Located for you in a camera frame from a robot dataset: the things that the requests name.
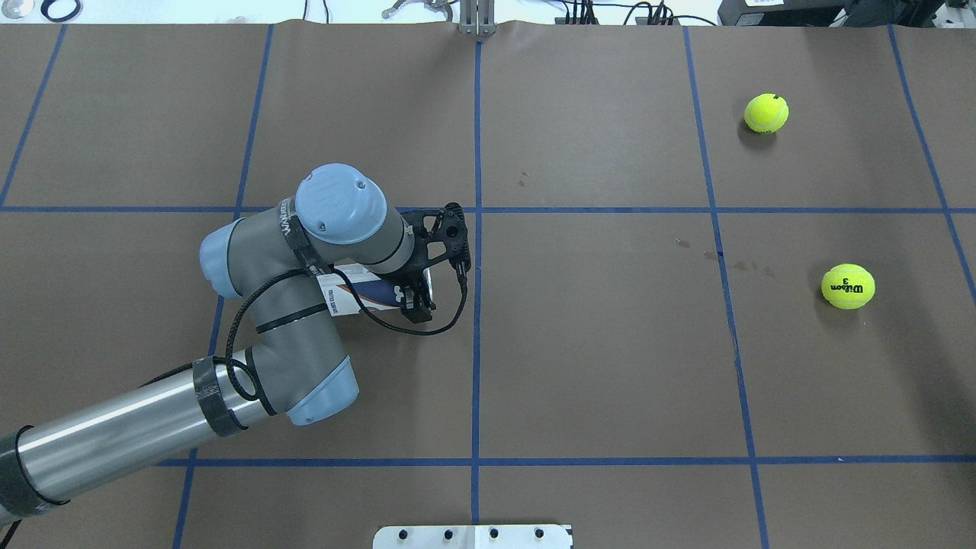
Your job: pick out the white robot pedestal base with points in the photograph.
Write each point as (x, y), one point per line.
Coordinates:
(475, 536)

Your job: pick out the yellow tennis ball near edge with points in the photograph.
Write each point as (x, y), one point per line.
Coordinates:
(766, 113)

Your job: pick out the yellow Wilson tennis ball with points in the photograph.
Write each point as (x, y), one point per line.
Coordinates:
(848, 286)

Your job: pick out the black box with label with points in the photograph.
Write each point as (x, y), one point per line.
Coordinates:
(779, 13)

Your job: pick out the aluminium frame post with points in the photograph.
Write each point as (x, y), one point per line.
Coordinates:
(477, 17)

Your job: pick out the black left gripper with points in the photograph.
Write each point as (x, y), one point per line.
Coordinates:
(416, 299)

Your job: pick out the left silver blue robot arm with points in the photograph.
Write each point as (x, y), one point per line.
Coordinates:
(282, 353)

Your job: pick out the clear tennis ball can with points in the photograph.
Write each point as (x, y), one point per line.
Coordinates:
(340, 285)

